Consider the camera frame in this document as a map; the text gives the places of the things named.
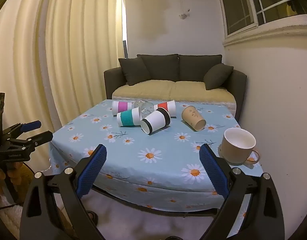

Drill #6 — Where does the beige ceramic mug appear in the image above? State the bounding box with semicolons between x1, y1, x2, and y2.
220;127;261;165

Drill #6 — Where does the person's left hand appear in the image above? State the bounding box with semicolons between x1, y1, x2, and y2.
3;161;25;184

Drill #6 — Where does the black banded paper cup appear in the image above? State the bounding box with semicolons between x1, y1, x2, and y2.
140;107;171;135

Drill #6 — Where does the dark grey sofa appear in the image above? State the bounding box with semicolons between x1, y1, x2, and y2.
104;54;247;120

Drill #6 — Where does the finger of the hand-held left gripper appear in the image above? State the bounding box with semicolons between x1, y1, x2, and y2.
3;120;42;137
1;131;53;153

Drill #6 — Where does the white framed window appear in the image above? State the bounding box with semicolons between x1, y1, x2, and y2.
215;0;307;47

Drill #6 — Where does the cream curtain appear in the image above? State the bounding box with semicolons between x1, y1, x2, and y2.
0;0;130;155

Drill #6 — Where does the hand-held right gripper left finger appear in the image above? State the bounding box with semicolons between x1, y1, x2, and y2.
20;144;107;240

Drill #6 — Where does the blue daisy tablecloth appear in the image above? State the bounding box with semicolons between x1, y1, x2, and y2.
49;99;264;235

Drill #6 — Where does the yellow sofa seat cover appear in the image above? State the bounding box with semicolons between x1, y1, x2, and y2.
112;79;237;105

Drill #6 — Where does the clear glass cup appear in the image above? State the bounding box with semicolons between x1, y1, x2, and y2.
134;100;155;118

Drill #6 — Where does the dark grey throw pillow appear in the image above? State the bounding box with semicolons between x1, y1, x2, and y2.
203;63;234;91
118;57;152;86

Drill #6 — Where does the dark grey back cushion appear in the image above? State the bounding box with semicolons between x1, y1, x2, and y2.
178;54;222;82
137;54;179;80

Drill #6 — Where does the purple banded paper cup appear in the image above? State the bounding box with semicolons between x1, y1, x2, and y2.
112;100;135;113

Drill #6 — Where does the brown paper cup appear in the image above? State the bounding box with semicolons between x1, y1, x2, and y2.
181;106;206;131

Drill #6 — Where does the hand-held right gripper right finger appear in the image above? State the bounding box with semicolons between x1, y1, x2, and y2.
199;144;286;240

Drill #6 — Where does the dark slipper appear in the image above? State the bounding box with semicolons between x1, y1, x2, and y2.
87;210;98;227

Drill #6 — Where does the white fluffy rug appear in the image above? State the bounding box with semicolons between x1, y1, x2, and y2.
0;195;25;240

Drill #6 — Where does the teal banded paper cup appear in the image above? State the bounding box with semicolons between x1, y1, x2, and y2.
117;107;142;127

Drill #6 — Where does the red banded paper cup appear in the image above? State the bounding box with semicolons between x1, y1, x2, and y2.
154;100;177;117

